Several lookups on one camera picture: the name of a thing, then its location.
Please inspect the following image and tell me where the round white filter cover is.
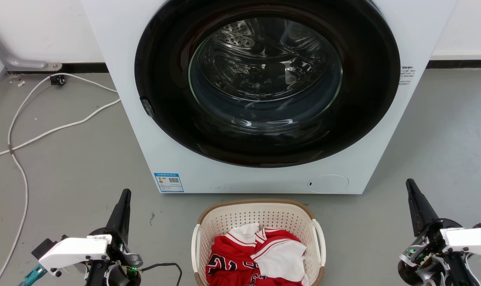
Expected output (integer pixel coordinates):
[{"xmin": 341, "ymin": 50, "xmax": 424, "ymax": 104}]
[{"xmin": 307, "ymin": 174, "xmax": 350, "ymax": 194}]

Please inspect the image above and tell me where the blue energy label sticker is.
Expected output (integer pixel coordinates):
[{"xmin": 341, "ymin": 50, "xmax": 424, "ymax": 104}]
[{"xmin": 154, "ymin": 172, "xmax": 184, "ymax": 193}]

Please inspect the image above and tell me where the teal cable connector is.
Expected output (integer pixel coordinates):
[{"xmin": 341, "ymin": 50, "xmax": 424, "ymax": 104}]
[{"xmin": 19, "ymin": 264, "xmax": 47, "ymax": 286}]

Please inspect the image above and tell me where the long white looping cable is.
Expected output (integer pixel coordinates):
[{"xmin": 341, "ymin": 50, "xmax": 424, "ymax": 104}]
[{"xmin": 0, "ymin": 73, "xmax": 119, "ymax": 286}]

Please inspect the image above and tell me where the black round washer door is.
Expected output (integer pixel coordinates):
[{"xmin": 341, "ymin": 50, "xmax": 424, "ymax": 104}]
[{"xmin": 134, "ymin": 0, "xmax": 401, "ymax": 168}]

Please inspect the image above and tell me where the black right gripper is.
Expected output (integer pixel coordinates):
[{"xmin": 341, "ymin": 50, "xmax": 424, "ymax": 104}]
[{"xmin": 398, "ymin": 178, "xmax": 480, "ymax": 286}]

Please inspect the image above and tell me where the grey door latch handle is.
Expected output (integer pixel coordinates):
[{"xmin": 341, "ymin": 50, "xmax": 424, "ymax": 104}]
[{"xmin": 141, "ymin": 97, "xmax": 155, "ymax": 118}]

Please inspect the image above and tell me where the white front-load washing machine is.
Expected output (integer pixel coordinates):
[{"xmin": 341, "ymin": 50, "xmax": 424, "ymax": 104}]
[{"xmin": 80, "ymin": 0, "xmax": 458, "ymax": 195}]

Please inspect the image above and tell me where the black baseboard strip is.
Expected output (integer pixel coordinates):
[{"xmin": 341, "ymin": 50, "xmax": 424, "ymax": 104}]
[
  {"xmin": 6, "ymin": 62, "xmax": 109, "ymax": 74},
  {"xmin": 426, "ymin": 60, "xmax": 481, "ymax": 70}
]

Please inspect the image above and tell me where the red basketball jersey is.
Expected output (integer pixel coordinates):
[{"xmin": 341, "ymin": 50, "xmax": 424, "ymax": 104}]
[{"xmin": 205, "ymin": 227, "xmax": 305, "ymax": 286}]

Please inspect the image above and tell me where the steel washing drum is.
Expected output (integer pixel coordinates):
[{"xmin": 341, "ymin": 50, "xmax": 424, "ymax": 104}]
[{"xmin": 188, "ymin": 17, "xmax": 343, "ymax": 135}]

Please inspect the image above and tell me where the white garment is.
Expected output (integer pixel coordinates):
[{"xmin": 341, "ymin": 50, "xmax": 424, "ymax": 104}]
[{"xmin": 228, "ymin": 223, "xmax": 309, "ymax": 285}]

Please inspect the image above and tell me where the grey wall pipe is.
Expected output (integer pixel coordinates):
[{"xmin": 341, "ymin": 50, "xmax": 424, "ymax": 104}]
[{"xmin": 0, "ymin": 22, "xmax": 63, "ymax": 72}]

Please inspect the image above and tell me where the white plastic laundry basket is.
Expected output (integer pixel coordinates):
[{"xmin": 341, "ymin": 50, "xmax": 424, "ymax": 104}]
[{"xmin": 191, "ymin": 199, "xmax": 327, "ymax": 286}]

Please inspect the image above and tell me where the small text warning sticker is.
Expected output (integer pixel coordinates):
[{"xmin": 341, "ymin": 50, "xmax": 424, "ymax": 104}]
[{"xmin": 399, "ymin": 66, "xmax": 415, "ymax": 86}]

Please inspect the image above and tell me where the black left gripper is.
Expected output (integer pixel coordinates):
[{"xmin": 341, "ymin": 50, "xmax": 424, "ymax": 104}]
[{"xmin": 85, "ymin": 189, "xmax": 144, "ymax": 286}]

